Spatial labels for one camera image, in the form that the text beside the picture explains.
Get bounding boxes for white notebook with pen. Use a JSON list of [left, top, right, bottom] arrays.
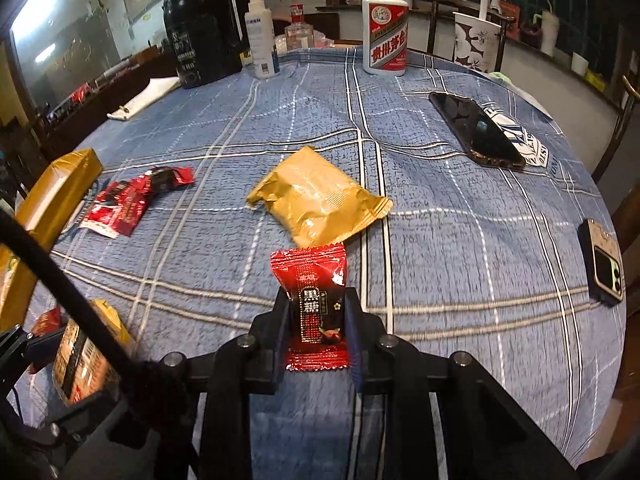
[[106, 76, 181, 122]]

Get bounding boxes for black smartphone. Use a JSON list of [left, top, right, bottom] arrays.
[[428, 91, 526, 170]]

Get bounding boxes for black electric kettle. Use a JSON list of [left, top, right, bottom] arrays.
[[163, 0, 250, 89]]

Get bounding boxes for red black snack packet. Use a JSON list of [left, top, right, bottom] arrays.
[[270, 243, 349, 372]]

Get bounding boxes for white black patterned cup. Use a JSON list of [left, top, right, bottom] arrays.
[[454, 12, 501, 73]]

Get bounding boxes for clear glass bottle red cap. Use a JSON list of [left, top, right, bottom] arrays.
[[284, 3, 314, 51]]

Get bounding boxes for brown striped snack packet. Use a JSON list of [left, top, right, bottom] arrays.
[[52, 299, 134, 405]]

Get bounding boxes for gold rimmed white box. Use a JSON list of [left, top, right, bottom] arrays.
[[1, 148, 103, 330]]

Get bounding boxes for blue plaid tablecloth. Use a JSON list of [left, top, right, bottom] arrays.
[[52, 49, 626, 464]]

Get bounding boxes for gold foil snack packet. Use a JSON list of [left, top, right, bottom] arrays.
[[246, 146, 393, 248]]

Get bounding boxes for phone with beige case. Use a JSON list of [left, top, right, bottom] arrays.
[[578, 219, 623, 307]]

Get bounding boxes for white spray bottle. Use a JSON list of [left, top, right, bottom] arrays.
[[245, 0, 280, 79]]

